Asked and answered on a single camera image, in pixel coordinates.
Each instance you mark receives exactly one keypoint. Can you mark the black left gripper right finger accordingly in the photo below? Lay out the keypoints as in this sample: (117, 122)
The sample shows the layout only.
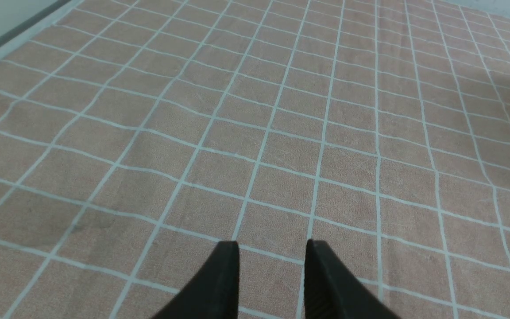
(331, 291)

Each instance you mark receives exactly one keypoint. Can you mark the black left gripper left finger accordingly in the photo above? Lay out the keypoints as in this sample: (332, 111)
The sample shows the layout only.
(213, 292)

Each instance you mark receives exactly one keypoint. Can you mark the pink checkered tablecloth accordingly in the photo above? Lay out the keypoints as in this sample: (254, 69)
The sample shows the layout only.
(137, 134)

